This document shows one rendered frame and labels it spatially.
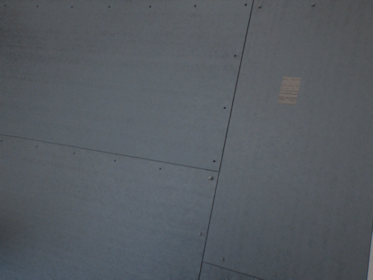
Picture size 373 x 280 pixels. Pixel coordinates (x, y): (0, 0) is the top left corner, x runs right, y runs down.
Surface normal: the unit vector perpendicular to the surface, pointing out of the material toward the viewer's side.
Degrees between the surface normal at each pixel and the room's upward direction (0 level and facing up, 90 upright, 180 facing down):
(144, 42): 90
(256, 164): 90
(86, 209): 90
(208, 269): 90
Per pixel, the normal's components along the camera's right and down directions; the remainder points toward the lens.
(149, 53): -0.40, -0.22
